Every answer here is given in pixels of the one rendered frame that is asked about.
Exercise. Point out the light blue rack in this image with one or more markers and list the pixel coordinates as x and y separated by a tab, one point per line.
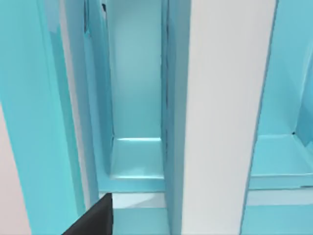
137	98

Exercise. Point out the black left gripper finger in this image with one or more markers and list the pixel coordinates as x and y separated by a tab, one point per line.
97	218

